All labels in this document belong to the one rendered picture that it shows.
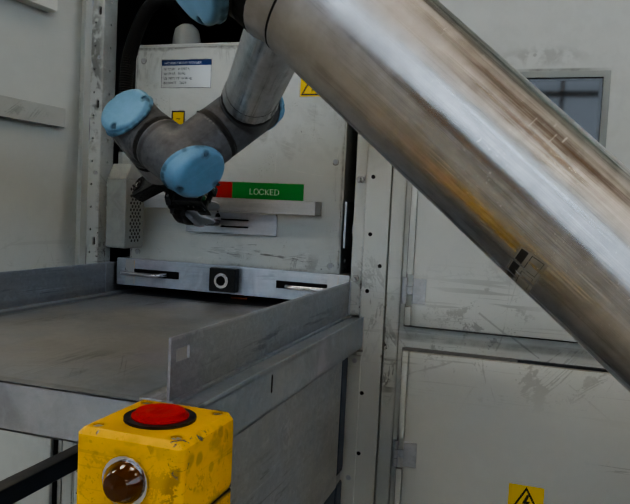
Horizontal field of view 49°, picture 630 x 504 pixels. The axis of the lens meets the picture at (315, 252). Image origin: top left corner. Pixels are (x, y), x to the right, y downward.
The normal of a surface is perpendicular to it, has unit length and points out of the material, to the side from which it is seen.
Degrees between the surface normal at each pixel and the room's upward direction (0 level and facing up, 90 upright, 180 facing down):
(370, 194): 90
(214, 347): 90
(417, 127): 109
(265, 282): 90
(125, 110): 57
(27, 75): 90
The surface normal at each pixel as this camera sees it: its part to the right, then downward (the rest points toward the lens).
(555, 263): -0.56, 0.37
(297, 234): -0.31, 0.04
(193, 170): 0.63, 0.58
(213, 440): 0.95, 0.04
